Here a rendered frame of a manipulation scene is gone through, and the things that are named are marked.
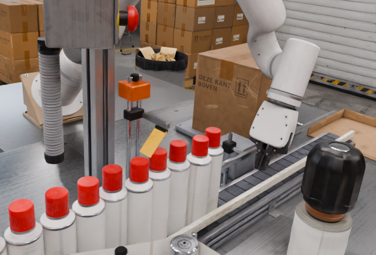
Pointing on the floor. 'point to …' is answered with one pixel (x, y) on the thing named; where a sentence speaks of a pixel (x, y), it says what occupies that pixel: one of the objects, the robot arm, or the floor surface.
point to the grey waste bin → (167, 75)
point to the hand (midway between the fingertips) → (262, 161)
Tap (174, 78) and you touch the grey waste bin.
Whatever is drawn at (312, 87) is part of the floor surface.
